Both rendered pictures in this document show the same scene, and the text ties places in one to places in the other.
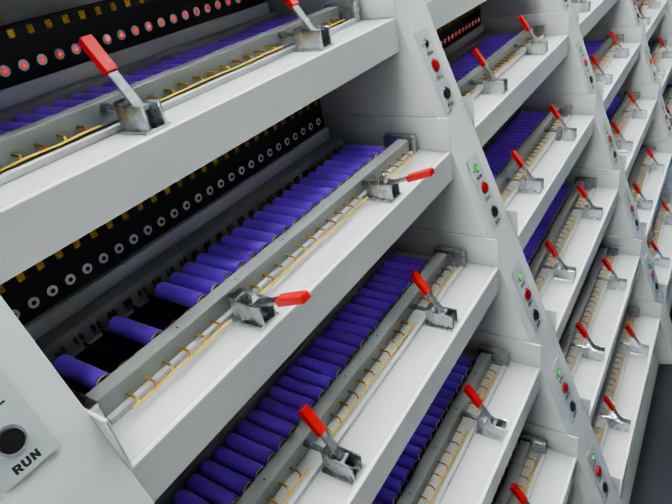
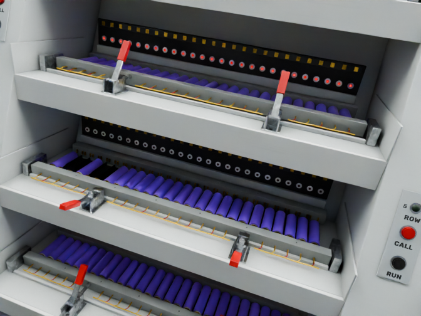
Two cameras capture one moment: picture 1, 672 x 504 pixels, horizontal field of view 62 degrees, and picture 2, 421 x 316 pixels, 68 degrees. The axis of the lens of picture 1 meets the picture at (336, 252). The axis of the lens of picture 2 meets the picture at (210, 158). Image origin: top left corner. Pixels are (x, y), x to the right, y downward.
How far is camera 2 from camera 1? 59 cm
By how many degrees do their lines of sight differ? 57
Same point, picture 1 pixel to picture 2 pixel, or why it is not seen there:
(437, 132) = (348, 276)
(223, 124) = (141, 115)
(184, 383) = (47, 190)
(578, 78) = not seen: outside the picture
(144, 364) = (51, 172)
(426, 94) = (363, 240)
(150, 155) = (93, 100)
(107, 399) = (34, 167)
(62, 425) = not seen: outside the picture
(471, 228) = not seen: outside the picture
